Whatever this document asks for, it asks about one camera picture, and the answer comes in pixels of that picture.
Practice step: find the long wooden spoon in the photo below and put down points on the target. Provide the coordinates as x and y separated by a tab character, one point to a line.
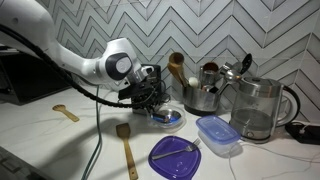
62	108

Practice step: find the glass electric kettle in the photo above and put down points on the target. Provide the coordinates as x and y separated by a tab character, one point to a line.
260	106

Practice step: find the black power adapter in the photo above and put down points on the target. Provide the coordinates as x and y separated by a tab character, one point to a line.
304	133

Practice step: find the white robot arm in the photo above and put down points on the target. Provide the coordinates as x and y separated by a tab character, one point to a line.
27	26

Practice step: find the wooden spoon in holder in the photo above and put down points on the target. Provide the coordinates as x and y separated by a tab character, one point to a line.
175	66

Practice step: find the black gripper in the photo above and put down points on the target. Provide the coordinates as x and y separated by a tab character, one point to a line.
145	92

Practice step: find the steel utensil holder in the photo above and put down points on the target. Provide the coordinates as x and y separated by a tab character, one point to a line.
199	102

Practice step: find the clear lunchbox with silver plate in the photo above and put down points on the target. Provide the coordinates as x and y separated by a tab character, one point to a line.
176	115

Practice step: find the silver fork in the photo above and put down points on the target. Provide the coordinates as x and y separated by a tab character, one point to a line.
191	147

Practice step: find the blue packet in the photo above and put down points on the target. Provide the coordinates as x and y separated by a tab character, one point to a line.
159	117

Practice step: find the wooden spatula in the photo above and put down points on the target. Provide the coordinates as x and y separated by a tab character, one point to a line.
123	132

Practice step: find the purple plastic lid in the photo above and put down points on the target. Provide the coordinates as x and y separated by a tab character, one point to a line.
179	166

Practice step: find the clear container with blue lid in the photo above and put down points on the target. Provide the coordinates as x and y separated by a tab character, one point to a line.
219	136

